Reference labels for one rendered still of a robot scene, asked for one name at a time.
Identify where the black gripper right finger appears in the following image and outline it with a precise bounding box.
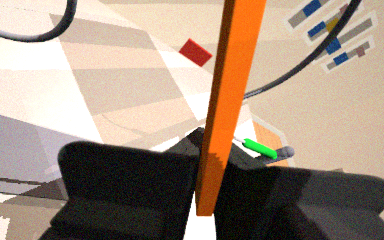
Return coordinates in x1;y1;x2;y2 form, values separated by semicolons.
213;141;384;240

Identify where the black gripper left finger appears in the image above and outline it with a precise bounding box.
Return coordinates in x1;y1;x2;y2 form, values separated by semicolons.
57;127;205;240

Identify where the orange handle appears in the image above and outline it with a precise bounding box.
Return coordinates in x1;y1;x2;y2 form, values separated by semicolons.
194;0;266;217

